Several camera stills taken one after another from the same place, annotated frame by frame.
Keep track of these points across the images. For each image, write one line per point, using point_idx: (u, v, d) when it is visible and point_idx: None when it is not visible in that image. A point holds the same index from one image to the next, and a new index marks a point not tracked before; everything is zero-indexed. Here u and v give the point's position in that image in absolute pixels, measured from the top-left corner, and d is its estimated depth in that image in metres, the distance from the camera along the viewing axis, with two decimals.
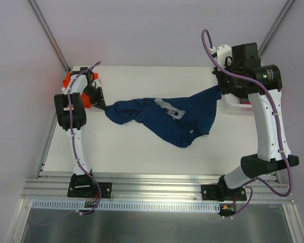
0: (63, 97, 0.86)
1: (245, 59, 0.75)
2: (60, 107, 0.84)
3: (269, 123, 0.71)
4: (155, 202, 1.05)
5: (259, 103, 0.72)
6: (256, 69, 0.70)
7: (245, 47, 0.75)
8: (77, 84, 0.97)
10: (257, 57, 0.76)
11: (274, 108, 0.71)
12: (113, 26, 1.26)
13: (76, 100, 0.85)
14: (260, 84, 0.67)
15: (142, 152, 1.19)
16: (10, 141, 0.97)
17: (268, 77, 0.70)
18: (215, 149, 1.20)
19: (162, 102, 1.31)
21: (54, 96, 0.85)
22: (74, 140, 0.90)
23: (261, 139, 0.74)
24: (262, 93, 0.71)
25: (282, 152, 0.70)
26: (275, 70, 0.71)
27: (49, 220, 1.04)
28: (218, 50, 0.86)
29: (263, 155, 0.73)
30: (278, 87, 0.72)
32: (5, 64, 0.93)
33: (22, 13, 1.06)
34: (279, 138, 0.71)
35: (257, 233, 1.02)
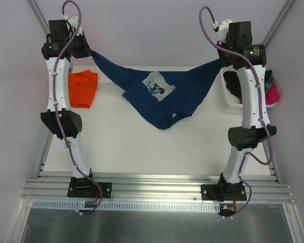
0: (51, 113, 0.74)
1: (238, 36, 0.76)
2: (50, 125, 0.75)
3: (251, 94, 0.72)
4: (155, 202, 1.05)
5: (244, 76, 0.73)
6: (244, 46, 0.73)
7: (239, 24, 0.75)
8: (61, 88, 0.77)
10: (251, 35, 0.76)
11: (258, 80, 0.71)
12: (113, 25, 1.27)
13: (66, 117, 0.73)
14: (245, 59, 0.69)
15: (142, 152, 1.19)
16: (10, 140, 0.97)
17: (254, 53, 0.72)
18: (216, 149, 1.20)
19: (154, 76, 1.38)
21: (41, 115, 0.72)
22: (71, 148, 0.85)
23: (244, 110, 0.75)
24: (248, 67, 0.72)
25: (262, 120, 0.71)
26: (262, 48, 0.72)
27: (49, 220, 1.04)
28: (220, 25, 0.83)
29: (245, 123, 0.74)
30: (263, 63, 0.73)
32: (4, 64, 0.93)
33: (22, 12, 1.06)
34: (260, 107, 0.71)
35: (257, 233, 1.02)
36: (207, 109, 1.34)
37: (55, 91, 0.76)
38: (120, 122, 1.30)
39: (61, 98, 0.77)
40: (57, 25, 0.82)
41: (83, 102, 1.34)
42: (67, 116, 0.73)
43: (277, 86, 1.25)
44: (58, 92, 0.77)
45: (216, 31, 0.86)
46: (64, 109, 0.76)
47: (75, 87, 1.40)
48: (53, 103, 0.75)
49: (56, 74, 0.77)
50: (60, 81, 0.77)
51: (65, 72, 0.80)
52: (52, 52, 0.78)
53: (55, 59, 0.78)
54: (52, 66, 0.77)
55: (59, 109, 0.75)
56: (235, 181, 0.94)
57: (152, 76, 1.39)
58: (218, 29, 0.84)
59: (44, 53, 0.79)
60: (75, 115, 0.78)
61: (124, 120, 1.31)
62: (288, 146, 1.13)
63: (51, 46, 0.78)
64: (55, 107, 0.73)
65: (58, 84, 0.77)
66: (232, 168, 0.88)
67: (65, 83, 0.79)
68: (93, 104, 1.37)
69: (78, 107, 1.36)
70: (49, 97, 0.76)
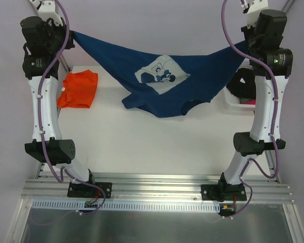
0: (38, 143, 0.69)
1: (266, 35, 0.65)
2: (38, 156, 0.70)
3: (266, 108, 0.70)
4: (155, 202, 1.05)
5: (263, 87, 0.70)
6: (268, 52, 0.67)
7: (273, 21, 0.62)
8: (47, 115, 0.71)
10: (281, 34, 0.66)
11: (276, 94, 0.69)
12: None
13: (55, 146, 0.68)
14: (267, 69, 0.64)
15: (141, 152, 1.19)
16: (10, 141, 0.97)
17: (279, 62, 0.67)
18: (215, 149, 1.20)
19: (163, 62, 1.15)
21: (26, 147, 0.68)
22: (69, 171, 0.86)
23: (256, 120, 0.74)
24: (269, 77, 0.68)
25: (272, 135, 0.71)
26: (288, 56, 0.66)
27: (49, 220, 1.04)
28: (251, 5, 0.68)
29: (254, 134, 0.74)
30: (286, 73, 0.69)
32: (4, 64, 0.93)
33: (22, 12, 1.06)
34: (273, 121, 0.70)
35: (257, 233, 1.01)
36: (207, 110, 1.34)
37: (41, 119, 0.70)
38: (120, 123, 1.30)
39: (47, 125, 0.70)
40: (33, 34, 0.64)
41: (84, 103, 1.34)
42: (58, 147, 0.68)
43: None
44: (45, 119, 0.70)
45: (244, 11, 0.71)
46: (52, 137, 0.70)
47: (75, 87, 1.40)
48: (40, 133, 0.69)
49: (41, 96, 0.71)
50: (44, 106, 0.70)
51: (51, 92, 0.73)
52: (35, 70, 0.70)
53: (38, 79, 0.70)
54: (36, 87, 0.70)
55: (46, 137, 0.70)
56: (235, 183, 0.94)
57: (159, 62, 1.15)
58: (247, 10, 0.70)
59: (26, 69, 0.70)
60: (66, 143, 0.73)
61: (124, 120, 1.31)
62: (288, 146, 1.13)
63: (34, 63, 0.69)
64: (42, 136, 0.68)
65: (44, 108, 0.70)
66: (232, 168, 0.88)
67: (52, 106, 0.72)
68: (93, 104, 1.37)
69: (78, 107, 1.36)
70: (35, 124, 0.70)
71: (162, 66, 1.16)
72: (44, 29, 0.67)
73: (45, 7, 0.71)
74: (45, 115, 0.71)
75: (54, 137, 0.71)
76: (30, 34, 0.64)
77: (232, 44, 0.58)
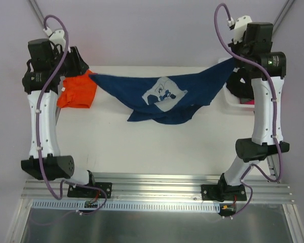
0: (35, 159, 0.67)
1: (257, 41, 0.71)
2: (34, 173, 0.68)
3: (266, 109, 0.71)
4: (155, 202, 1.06)
5: (260, 88, 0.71)
6: (262, 55, 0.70)
7: (260, 27, 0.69)
8: (45, 130, 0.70)
10: (270, 40, 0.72)
11: (274, 94, 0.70)
12: (113, 25, 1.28)
13: (51, 161, 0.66)
14: (262, 69, 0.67)
15: (142, 152, 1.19)
16: (10, 140, 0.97)
17: (273, 64, 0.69)
18: (215, 149, 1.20)
19: (164, 83, 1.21)
21: (22, 163, 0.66)
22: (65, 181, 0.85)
23: (257, 122, 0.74)
24: (265, 78, 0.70)
25: (275, 137, 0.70)
26: (282, 58, 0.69)
27: (49, 220, 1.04)
28: (236, 22, 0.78)
29: (256, 138, 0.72)
30: (281, 75, 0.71)
32: (4, 64, 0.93)
33: (23, 12, 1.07)
34: (274, 123, 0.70)
35: (258, 233, 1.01)
36: (207, 109, 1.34)
37: (39, 134, 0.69)
38: (120, 123, 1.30)
39: (46, 141, 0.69)
40: (38, 50, 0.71)
41: (84, 103, 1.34)
42: (54, 162, 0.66)
43: None
44: (42, 134, 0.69)
45: (231, 28, 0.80)
46: (49, 153, 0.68)
47: None
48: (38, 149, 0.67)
49: (40, 111, 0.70)
50: (42, 121, 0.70)
51: (51, 107, 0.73)
52: (34, 84, 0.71)
53: (38, 93, 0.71)
54: (35, 102, 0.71)
55: (43, 154, 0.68)
56: (235, 184, 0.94)
57: (161, 83, 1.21)
58: (233, 27, 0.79)
59: (26, 85, 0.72)
60: (65, 159, 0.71)
61: (124, 120, 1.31)
62: None
63: (34, 77, 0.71)
64: (39, 153, 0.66)
65: (42, 123, 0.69)
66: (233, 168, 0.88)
67: (50, 120, 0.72)
68: (93, 104, 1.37)
69: (78, 107, 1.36)
70: (33, 140, 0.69)
71: (163, 87, 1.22)
72: (49, 47, 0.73)
73: (54, 34, 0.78)
74: (42, 129, 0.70)
75: (52, 153, 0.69)
76: (37, 49, 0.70)
77: (224, 45, 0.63)
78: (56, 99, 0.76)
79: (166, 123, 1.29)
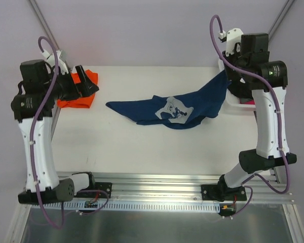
0: (33, 193, 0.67)
1: (254, 51, 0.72)
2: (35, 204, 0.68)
3: (270, 121, 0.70)
4: (155, 202, 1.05)
5: (263, 100, 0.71)
6: (262, 65, 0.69)
7: (256, 37, 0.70)
8: (41, 162, 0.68)
10: (266, 50, 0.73)
11: (277, 105, 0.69)
12: (113, 25, 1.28)
13: (51, 195, 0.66)
14: (264, 81, 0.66)
15: (142, 152, 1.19)
16: (10, 140, 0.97)
17: (273, 74, 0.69)
18: (216, 150, 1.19)
19: (173, 101, 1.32)
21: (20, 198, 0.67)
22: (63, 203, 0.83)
23: (262, 135, 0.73)
24: (266, 90, 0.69)
25: (281, 149, 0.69)
26: (282, 67, 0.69)
27: (49, 220, 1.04)
28: (228, 34, 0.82)
29: (262, 151, 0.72)
30: (283, 84, 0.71)
32: (4, 64, 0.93)
33: (23, 12, 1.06)
34: (279, 135, 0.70)
35: (257, 233, 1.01)
36: None
37: (35, 167, 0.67)
38: (120, 123, 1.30)
39: (43, 173, 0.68)
40: (31, 71, 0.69)
41: (83, 102, 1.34)
42: (53, 197, 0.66)
43: None
44: (38, 166, 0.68)
45: (223, 40, 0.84)
46: (48, 187, 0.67)
47: None
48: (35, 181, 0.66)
49: (34, 142, 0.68)
50: (38, 152, 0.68)
51: (45, 135, 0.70)
52: (26, 110, 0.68)
53: (31, 120, 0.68)
54: (28, 132, 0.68)
55: (41, 188, 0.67)
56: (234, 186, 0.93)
57: (170, 102, 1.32)
58: (225, 39, 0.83)
59: (17, 111, 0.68)
60: (63, 189, 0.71)
61: (124, 120, 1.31)
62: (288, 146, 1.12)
63: (24, 103, 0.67)
64: (37, 188, 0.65)
65: (37, 155, 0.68)
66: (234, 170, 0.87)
67: (45, 150, 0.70)
68: (93, 104, 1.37)
69: (77, 107, 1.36)
70: (30, 173, 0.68)
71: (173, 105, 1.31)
72: (43, 68, 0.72)
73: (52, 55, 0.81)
74: (38, 163, 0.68)
75: (50, 186, 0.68)
76: (30, 69, 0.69)
77: (221, 56, 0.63)
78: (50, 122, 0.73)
79: (166, 124, 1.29)
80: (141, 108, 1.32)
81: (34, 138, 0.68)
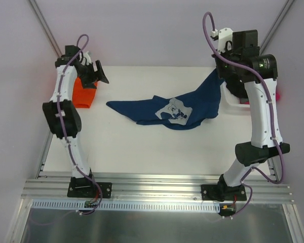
0: (53, 104, 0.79)
1: (245, 46, 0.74)
2: (50, 118, 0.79)
3: (262, 111, 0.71)
4: (155, 202, 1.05)
5: (255, 91, 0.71)
6: (253, 58, 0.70)
7: (246, 34, 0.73)
8: (65, 84, 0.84)
10: (257, 46, 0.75)
11: (269, 96, 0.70)
12: (113, 25, 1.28)
13: (66, 107, 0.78)
14: (255, 73, 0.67)
15: (142, 152, 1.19)
16: (10, 140, 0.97)
17: (264, 66, 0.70)
18: (215, 150, 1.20)
19: (176, 103, 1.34)
21: (43, 107, 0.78)
22: (71, 148, 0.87)
23: (255, 126, 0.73)
24: (258, 81, 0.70)
25: (274, 138, 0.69)
26: (272, 60, 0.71)
27: (49, 220, 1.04)
28: (220, 33, 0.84)
29: (256, 142, 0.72)
30: (273, 76, 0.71)
32: (4, 64, 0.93)
33: (23, 12, 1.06)
34: (272, 125, 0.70)
35: (257, 233, 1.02)
36: None
37: (60, 86, 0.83)
38: (120, 123, 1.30)
39: (64, 92, 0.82)
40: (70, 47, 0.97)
41: (84, 102, 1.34)
42: (69, 109, 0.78)
43: (277, 86, 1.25)
44: (63, 87, 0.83)
45: (215, 39, 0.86)
46: (66, 99, 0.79)
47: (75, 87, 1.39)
48: (56, 94, 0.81)
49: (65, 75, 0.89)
50: (66, 80, 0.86)
51: (73, 77, 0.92)
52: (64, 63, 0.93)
53: (64, 66, 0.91)
54: (61, 69, 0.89)
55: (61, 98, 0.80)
56: (236, 184, 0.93)
57: (173, 103, 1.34)
58: (218, 37, 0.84)
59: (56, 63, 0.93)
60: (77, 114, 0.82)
61: (124, 120, 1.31)
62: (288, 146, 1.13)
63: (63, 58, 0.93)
64: (58, 97, 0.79)
65: (66, 81, 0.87)
66: (232, 168, 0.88)
67: (72, 84, 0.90)
68: (93, 104, 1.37)
69: (78, 107, 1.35)
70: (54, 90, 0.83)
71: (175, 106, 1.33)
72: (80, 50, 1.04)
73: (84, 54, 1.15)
74: (64, 84, 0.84)
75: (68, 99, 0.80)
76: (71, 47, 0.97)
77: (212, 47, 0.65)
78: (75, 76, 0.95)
79: (166, 124, 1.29)
80: (141, 108, 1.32)
81: (64, 72, 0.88)
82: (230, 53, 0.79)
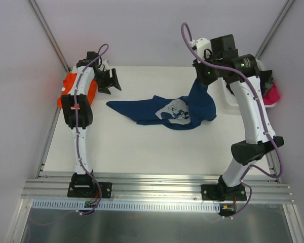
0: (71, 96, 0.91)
1: (224, 50, 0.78)
2: (66, 108, 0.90)
3: (251, 108, 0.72)
4: (155, 202, 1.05)
5: (240, 90, 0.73)
6: (234, 59, 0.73)
7: (223, 39, 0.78)
8: (83, 81, 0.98)
10: (234, 48, 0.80)
11: (255, 93, 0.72)
12: (113, 25, 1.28)
13: (81, 100, 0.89)
14: (238, 72, 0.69)
15: (141, 152, 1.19)
16: (10, 141, 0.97)
17: (245, 66, 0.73)
18: (215, 150, 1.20)
19: (176, 103, 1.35)
21: (62, 96, 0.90)
22: (79, 139, 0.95)
23: (247, 124, 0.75)
24: (242, 80, 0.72)
25: (268, 133, 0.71)
26: (252, 59, 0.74)
27: (49, 220, 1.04)
28: (196, 43, 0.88)
29: (250, 139, 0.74)
30: (256, 74, 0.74)
32: (5, 65, 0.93)
33: (23, 13, 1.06)
34: (263, 120, 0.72)
35: (257, 233, 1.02)
36: None
37: (78, 82, 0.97)
38: (120, 123, 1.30)
39: (81, 88, 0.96)
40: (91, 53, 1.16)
41: None
42: (83, 101, 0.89)
43: (277, 86, 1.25)
44: (80, 83, 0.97)
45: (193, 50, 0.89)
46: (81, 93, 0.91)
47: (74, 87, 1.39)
48: (74, 88, 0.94)
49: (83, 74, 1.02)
50: (84, 78, 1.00)
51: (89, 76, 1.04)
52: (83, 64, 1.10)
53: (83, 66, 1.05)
54: (81, 69, 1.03)
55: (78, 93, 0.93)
56: (235, 184, 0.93)
57: (174, 103, 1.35)
58: (195, 47, 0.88)
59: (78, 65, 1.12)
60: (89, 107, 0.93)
61: (123, 120, 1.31)
62: (288, 146, 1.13)
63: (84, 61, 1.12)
64: (75, 91, 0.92)
65: (82, 78, 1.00)
66: (231, 167, 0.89)
67: (87, 82, 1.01)
68: (93, 104, 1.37)
69: None
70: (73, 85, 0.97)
71: (175, 106, 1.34)
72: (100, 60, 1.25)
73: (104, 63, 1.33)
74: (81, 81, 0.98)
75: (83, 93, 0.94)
76: (93, 54, 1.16)
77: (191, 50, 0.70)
78: (91, 75, 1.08)
79: (166, 124, 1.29)
80: (141, 108, 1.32)
81: (83, 72, 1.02)
82: (211, 59, 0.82)
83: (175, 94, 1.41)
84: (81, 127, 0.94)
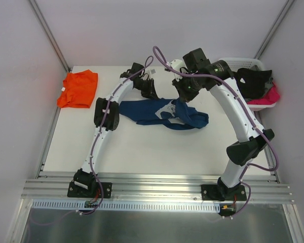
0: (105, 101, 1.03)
1: (197, 62, 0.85)
2: (98, 109, 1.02)
3: (234, 107, 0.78)
4: (155, 202, 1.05)
5: (220, 93, 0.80)
6: (208, 67, 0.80)
7: (193, 53, 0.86)
8: (120, 91, 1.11)
10: (206, 58, 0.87)
11: (234, 92, 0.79)
12: (113, 24, 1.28)
13: (113, 108, 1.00)
14: (214, 77, 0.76)
15: (141, 152, 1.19)
16: (10, 140, 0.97)
17: (219, 70, 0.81)
18: (215, 150, 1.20)
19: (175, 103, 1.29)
21: (98, 98, 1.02)
22: (98, 138, 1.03)
23: (235, 123, 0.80)
24: (220, 83, 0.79)
25: (256, 128, 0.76)
26: (225, 65, 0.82)
27: (50, 219, 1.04)
28: (172, 64, 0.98)
29: (242, 136, 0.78)
30: (230, 76, 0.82)
32: (4, 64, 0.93)
33: (23, 12, 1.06)
34: (249, 117, 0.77)
35: (257, 233, 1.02)
36: (206, 109, 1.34)
37: (116, 91, 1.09)
38: (120, 123, 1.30)
39: (117, 96, 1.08)
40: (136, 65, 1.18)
41: (84, 102, 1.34)
42: (114, 108, 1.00)
43: (277, 86, 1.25)
44: (117, 92, 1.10)
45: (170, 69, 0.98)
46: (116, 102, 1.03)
47: (75, 87, 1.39)
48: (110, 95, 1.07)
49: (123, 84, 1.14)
50: (122, 88, 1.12)
51: (128, 87, 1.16)
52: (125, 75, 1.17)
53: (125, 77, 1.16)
54: (123, 79, 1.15)
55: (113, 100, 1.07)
56: (234, 184, 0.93)
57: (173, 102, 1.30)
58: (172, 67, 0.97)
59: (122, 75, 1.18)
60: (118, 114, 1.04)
61: (123, 120, 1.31)
62: (288, 146, 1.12)
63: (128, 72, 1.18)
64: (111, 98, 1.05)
65: (121, 88, 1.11)
66: (229, 167, 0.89)
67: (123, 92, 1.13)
68: (93, 104, 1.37)
69: (78, 107, 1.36)
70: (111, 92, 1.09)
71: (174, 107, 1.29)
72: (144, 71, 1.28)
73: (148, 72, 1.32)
74: (120, 90, 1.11)
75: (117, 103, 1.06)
76: (137, 66, 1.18)
77: (166, 65, 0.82)
78: (130, 87, 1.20)
79: (166, 124, 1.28)
80: (141, 109, 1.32)
81: (124, 83, 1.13)
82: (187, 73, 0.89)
83: (175, 94, 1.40)
84: (105, 128, 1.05)
